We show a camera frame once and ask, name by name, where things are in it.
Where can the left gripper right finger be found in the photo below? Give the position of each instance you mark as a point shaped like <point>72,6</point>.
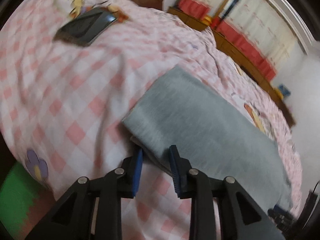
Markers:
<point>240,216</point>

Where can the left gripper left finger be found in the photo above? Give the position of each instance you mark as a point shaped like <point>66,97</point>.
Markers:
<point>91,209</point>

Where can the grey pants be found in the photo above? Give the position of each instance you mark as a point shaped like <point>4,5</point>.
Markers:
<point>178,109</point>

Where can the blue box on cabinet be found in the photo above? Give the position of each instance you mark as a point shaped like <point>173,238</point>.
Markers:
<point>284,91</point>

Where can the long wooden low cabinet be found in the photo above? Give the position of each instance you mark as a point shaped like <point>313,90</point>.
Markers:
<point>238,57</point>

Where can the pink checkered bed sheet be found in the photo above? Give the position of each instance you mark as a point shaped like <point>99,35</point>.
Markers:
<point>62,105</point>

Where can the red and white curtain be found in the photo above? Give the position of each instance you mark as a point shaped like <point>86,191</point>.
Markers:
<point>253,26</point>

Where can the yellow toy on cabinet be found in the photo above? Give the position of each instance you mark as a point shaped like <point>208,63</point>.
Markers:
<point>207,20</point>

